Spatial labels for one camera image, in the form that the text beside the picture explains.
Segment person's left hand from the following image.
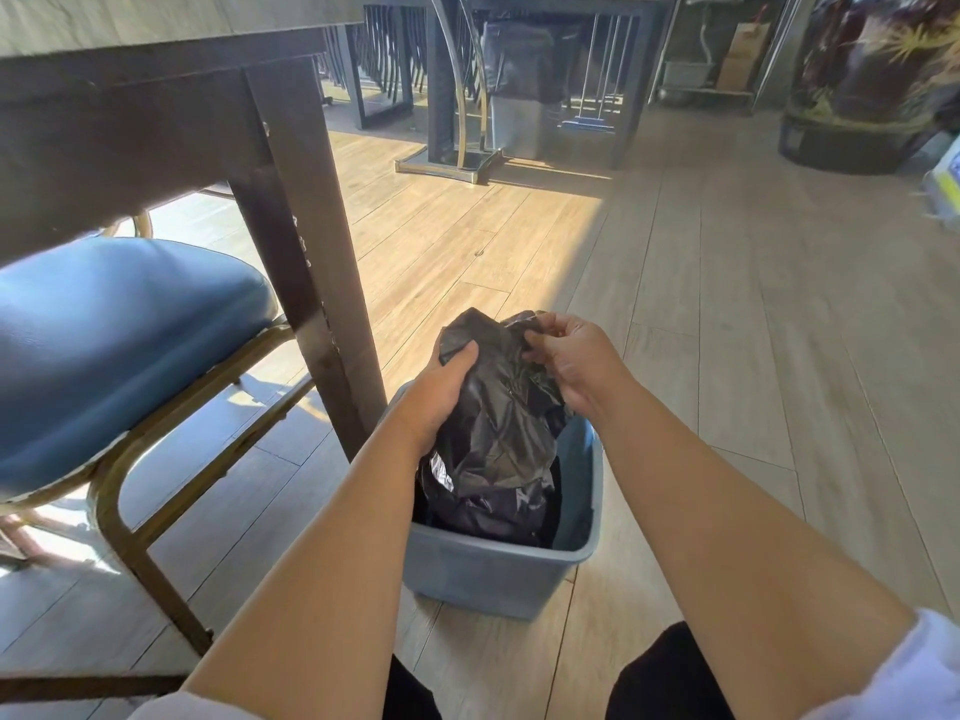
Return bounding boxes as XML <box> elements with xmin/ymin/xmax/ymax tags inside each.
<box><xmin>390</xmin><ymin>340</ymin><xmax>482</xmax><ymax>459</ymax></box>

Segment person's right hand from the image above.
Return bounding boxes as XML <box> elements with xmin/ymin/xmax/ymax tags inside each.
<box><xmin>522</xmin><ymin>313</ymin><xmax>639</xmax><ymax>421</ymax></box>

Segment black plastic garbage bag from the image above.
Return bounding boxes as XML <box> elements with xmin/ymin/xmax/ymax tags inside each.
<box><xmin>416</xmin><ymin>307</ymin><xmax>576</xmax><ymax>549</ymax></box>

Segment person's right forearm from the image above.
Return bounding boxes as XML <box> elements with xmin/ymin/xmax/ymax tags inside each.
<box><xmin>591</xmin><ymin>378</ymin><xmax>921</xmax><ymax>720</ymax></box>

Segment person's left forearm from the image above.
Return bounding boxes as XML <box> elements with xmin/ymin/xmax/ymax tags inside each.
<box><xmin>182</xmin><ymin>415</ymin><xmax>438</xmax><ymax>702</ymax></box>

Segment blue-grey plastic waste bin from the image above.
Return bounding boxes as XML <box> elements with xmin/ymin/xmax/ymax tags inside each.
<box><xmin>378</xmin><ymin>380</ymin><xmax>606</xmax><ymax>622</ymax></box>

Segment grey bin with black liner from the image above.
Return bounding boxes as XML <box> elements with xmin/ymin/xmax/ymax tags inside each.
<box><xmin>480</xmin><ymin>20</ymin><xmax>573</xmax><ymax>163</ymax></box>

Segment dark table with grey top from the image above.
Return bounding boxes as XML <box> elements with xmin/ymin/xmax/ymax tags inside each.
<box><xmin>358</xmin><ymin>0</ymin><xmax>685</xmax><ymax>174</ymax></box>

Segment black slatted chair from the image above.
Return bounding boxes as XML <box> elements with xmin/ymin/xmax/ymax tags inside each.
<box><xmin>321</xmin><ymin>22</ymin><xmax>423</xmax><ymax>133</ymax></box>

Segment brown cardboard box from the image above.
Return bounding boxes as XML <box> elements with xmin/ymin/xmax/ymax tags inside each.
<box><xmin>716</xmin><ymin>22</ymin><xmax>778</xmax><ymax>94</ymax></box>

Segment black trousers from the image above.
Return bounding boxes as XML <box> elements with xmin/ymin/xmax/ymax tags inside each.
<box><xmin>381</xmin><ymin>620</ymin><xmax>738</xmax><ymax>720</ymax></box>

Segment dark wooden table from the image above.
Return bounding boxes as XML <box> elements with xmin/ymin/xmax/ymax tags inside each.
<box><xmin>0</xmin><ymin>0</ymin><xmax>370</xmax><ymax>463</ymax></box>

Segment large dark painted vase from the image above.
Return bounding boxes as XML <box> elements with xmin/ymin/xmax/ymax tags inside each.
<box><xmin>776</xmin><ymin>0</ymin><xmax>960</xmax><ymax>178</ymax></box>

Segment white plastic container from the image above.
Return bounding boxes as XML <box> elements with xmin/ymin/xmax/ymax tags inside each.
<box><xmin>918</xmin><ymin>134</ymin><xmax>960</xmax><ymax>227</ymax></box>

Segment white shirt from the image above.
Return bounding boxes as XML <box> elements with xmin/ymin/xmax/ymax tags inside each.
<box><xmin>126</xmin><ymin>607</ymin><xmax>960</xmax><ymax>720</ymax></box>

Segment gold metal chair frame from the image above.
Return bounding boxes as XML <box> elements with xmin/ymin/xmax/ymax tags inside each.
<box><xmin>395</xmin><ymin>0</ymin><xmax>505</xmax><ymax>187</ymax></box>

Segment metal wire rack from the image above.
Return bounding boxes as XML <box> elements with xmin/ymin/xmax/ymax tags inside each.
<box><xmin>558</xmin><ymin>13</ymin><xmax>640</xmax><ymax>137</ymax></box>

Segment blue cushioned gold-frame chair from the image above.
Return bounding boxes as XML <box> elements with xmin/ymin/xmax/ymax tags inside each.
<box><xmin>0</xmin><ymin>211</ymin><xmax>317</xmax><ymax>658</ymax></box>

